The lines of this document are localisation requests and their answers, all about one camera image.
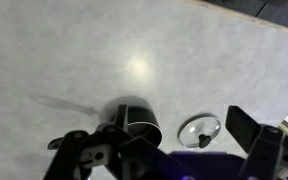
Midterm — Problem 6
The glass lid with black knob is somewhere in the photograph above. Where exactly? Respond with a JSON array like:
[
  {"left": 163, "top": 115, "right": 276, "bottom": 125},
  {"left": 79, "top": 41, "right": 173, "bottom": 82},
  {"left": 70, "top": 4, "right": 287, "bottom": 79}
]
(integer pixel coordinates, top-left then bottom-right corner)
[{"left": 177, "top": 113, "right": 223, "bottom": 150}]

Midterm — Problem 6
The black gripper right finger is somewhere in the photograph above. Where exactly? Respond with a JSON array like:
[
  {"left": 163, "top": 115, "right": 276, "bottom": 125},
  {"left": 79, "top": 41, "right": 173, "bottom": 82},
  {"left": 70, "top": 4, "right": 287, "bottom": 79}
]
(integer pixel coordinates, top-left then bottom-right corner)
[{"left": 225, "top": 105, "right": 288, "bottom": 180}]

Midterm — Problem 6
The black pot with handle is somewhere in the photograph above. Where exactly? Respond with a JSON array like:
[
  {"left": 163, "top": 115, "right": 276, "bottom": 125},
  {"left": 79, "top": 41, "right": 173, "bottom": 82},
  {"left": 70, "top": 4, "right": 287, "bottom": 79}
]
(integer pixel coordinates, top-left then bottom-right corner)
[{"left": 47, "top": 96, "right": 164, "bottom": 151}]

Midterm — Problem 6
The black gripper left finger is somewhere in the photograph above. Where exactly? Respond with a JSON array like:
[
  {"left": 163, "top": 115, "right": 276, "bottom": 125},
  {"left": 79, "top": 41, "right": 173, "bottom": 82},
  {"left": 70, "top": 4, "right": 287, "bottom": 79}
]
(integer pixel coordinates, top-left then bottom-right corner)
[{"left": 43, "top": 104, "right": 192, "bottom": 180}]

